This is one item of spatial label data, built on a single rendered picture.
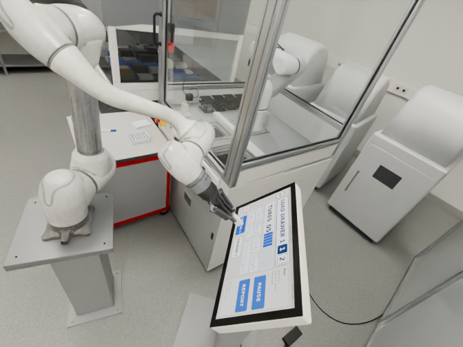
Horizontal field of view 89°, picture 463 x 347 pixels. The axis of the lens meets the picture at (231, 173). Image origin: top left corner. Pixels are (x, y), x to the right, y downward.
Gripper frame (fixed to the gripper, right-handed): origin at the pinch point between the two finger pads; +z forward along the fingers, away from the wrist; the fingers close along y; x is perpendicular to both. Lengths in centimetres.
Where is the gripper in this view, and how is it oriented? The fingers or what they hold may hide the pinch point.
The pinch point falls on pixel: (235, 219)
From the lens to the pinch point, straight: 99.5
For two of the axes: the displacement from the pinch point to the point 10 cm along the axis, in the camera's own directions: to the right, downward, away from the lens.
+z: 6.1, 6.9, 3.9
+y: 1.7, -6.0, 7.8
